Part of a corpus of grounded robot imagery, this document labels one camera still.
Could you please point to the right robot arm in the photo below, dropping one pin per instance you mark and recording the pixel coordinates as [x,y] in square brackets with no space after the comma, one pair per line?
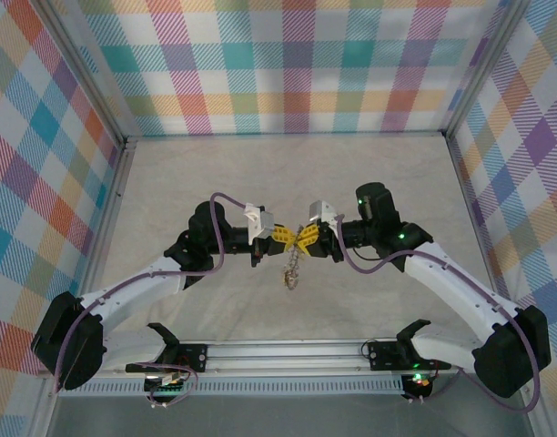
[460,282]

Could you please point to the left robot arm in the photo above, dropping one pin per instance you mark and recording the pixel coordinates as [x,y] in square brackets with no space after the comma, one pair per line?
[137,287]

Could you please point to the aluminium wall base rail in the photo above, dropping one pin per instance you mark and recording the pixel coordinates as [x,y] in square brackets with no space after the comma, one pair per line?
[462,173]
[283,133]
[119,173]

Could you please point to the aluminium upright frame post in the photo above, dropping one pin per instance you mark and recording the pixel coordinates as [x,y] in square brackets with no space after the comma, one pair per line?
[483,68]
[78,68]

